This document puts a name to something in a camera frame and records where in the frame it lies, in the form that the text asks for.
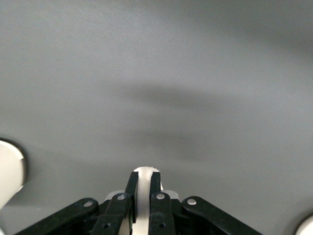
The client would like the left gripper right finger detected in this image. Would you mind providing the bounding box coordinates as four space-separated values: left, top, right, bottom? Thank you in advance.
148 171 264 235

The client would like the round cream plate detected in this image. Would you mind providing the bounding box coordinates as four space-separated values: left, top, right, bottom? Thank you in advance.
0 139 26 214

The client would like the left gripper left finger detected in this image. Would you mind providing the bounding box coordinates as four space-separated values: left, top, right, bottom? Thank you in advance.
14 171 139 235

